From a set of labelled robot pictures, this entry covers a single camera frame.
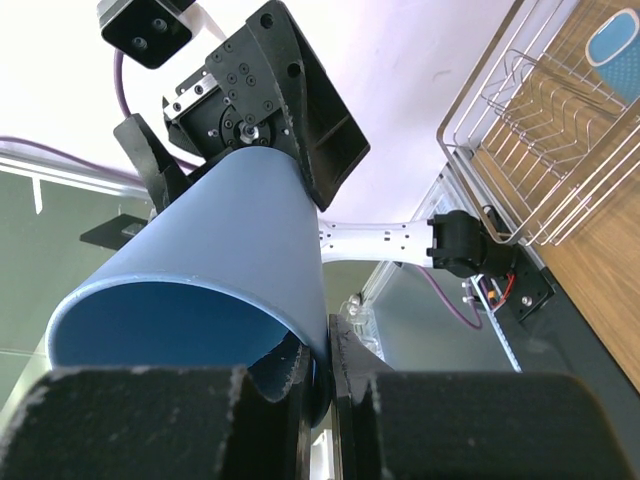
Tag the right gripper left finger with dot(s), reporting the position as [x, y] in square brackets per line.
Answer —
[166, 423]

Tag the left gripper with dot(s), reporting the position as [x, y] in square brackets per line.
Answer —
[262, 87]

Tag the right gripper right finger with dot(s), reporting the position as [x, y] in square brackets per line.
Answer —
[478, 425]

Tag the blue plastic cup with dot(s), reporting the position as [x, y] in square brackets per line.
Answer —
[218, 278]

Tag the teal ceramic mug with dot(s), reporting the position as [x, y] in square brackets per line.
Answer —
[613, 53]

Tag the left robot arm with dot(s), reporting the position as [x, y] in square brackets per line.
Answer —
[277, 142]

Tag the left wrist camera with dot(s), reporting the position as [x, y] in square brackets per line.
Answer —
[151, 31]

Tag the wire dish rack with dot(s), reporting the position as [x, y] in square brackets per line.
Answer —
[537, 139]

